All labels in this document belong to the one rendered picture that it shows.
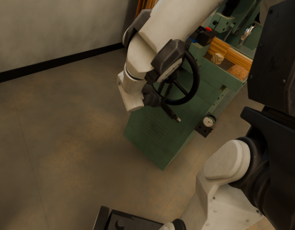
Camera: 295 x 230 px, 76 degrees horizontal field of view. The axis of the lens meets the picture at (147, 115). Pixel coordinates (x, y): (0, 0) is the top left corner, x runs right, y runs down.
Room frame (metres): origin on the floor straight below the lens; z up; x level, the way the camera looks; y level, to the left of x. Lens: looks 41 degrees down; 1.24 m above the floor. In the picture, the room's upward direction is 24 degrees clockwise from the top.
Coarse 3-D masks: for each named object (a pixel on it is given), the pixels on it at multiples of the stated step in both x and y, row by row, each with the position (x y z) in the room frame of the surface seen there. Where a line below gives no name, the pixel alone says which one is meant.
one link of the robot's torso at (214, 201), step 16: (224, 144) 0.33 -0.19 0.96; (240, 144) 0.30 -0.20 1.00; (208, 160) 0.33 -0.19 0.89; (224, 160) 0.29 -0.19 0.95; (240, 160) 0.27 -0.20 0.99; (208, 176) 0.29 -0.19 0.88; (224, 176) 0.26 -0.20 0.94; (240, 176) 0.26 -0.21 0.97; (208, 192) 0.26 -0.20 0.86; (224, 192) 0.29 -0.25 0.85; (240, 192) 0.31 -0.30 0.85; (192, 208) 0.29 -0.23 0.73; (208, 208) 0.25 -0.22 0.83; (224, 208) 0.26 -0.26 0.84; (240, 208) 0.27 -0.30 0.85; (256, 208) 0.29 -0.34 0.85; (176, 224) 0.25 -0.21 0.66; (192, 224) 0.25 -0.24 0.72; (208, 224) 0.23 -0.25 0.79; (224, 224) 0.24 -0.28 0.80; (240, 224) 0.25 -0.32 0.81
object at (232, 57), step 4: (228, 52) 1.06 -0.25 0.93; (232, 52) 1.06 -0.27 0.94; (224, 56) 1.06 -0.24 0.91; (228, 56) 1.05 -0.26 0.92; (232, 56) 1.05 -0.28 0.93; (236, 56) 1.04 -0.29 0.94; (232, 60) 1.04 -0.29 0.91; (236, 60) 1.04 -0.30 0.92; (240, 60) 1.03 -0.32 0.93; (244, 60) 1.03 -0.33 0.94; (240, 64) 1.03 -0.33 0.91; (244, 64) 1.02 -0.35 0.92; (248, 64) 1.01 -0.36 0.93; (248, 68) 1.01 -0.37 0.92; (248, 72) 1.01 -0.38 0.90
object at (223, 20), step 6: (216, 18) 1.07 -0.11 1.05; (222, 18) 1.06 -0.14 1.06; (228, 18) 1.07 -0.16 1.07; (234, 18) 1.16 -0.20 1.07; (210, 24) 1.08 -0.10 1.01; (216, 24) 1.07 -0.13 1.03; (222, 24) 1.06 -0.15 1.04; (228, 24) 1.11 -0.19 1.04; (216, 30) 1.06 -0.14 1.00; (222, 30) 1.07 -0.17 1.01
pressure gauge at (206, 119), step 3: (204, 117) 0.81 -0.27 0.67; (207, 117) 0.81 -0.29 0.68; (210, 117) 0.80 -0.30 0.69; (213, 117) 0.81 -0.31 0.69; (204, 120) 0.81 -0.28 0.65; (207, 120) 0.81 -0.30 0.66; (210, 120) 0.80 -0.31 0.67; (213, 120) 0.80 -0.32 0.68; (204, 123) 0.81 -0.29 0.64; (207, 123) 0.80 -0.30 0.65; (210, 123) 0.80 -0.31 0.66; (213, 123) 0.80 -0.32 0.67; (207, 126) 0.80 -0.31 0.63; (210, 126) 0.79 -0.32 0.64
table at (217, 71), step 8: (208, 56) 0.98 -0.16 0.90; (184, 64) 0.87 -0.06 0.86; (200, 64) 0.92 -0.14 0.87; (208, 64) 0.92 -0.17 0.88; (216, 64) 0.92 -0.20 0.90; (224, 64) 0.97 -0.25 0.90; (232, 64) 1.02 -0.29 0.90; (192, 72) 0.85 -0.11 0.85; (208, 72) 0.92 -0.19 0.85; (216, 72) 0.90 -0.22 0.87; (224, 72) 0.89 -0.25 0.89; (224, 80) 0.88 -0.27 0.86; (232, 80) 0.87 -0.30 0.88; (240, 80) 0.87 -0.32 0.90; (232, 88) 0.87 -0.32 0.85
